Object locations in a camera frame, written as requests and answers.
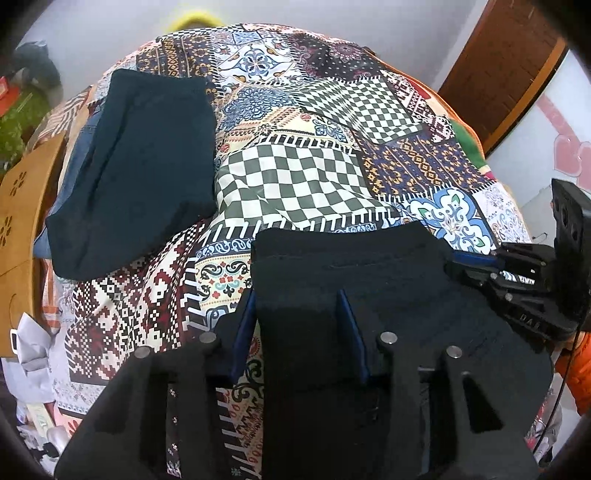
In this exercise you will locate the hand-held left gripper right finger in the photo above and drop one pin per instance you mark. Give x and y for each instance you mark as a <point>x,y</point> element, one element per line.
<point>352,332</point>

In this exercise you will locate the white plastic bag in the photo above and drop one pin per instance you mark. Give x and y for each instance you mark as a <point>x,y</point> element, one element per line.
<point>32,355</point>

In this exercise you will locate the colourful fleece blanket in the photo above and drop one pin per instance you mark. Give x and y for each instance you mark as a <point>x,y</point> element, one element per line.
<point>466,143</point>

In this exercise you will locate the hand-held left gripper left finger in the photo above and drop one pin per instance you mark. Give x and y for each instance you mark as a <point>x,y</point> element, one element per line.
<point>242,332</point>

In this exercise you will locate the black pants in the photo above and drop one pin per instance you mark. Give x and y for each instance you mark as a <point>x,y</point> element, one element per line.
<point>369,267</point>

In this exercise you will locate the dark teal folded pants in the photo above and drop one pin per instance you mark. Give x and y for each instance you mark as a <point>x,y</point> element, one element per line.
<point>138,175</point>

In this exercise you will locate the pink heart sticker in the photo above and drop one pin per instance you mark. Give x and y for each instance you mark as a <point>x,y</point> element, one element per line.
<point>572,152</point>

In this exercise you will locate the yellow foam tube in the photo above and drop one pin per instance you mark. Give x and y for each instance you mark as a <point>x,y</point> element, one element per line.
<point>191,23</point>

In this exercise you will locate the blue jeans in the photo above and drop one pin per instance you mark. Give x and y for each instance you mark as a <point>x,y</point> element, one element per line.
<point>74,161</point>

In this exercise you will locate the wooden lap table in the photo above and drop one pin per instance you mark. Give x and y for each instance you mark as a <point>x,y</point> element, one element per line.
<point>23,221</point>

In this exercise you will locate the brown wooden door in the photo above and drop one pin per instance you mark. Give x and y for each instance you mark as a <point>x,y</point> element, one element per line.
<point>503,69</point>

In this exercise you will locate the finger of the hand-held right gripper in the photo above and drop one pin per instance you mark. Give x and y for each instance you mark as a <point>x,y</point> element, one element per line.
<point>503,293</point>
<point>521,261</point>

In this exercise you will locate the zigzag patterned pillow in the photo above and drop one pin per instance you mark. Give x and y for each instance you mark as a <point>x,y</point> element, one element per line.
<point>60,115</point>

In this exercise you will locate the orange box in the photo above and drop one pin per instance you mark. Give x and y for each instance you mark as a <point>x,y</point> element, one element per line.
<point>5,99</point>

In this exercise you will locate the patchwork printed blanket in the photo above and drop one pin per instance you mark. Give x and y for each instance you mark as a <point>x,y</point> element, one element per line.
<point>295,184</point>

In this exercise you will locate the person's right forearm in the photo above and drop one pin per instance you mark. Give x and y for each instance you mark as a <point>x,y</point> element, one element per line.
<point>577,374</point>

